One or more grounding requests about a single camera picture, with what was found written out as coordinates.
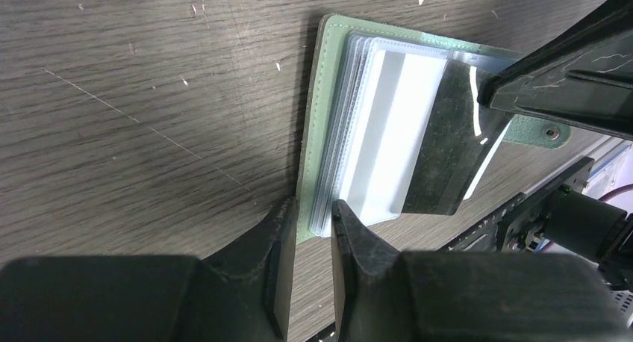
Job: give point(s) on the black credit card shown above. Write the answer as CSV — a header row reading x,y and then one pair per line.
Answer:
x,y
459,136

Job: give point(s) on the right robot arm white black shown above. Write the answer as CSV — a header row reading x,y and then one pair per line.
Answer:
x,y
591,228

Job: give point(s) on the green card holder wallet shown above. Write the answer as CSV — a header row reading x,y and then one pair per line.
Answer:
x,y
347,61

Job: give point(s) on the white credit card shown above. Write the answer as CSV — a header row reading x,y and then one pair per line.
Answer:
x,y
380,170

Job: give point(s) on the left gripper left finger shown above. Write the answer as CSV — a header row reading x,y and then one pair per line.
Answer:
x,y
240,293

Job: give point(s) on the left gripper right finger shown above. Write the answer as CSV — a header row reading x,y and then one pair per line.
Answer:
x,y
383,294

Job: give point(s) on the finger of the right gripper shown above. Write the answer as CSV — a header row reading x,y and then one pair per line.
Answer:
x,y
581,78

